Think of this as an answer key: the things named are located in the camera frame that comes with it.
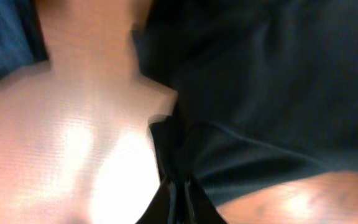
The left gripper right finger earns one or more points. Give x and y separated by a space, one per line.
199 209

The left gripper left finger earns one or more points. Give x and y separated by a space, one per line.
163 207

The black t-shirt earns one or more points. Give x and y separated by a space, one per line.
267 90

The folded black garment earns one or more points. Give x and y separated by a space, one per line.
32 29

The folded blue shorts top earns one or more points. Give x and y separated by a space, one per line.
14 48

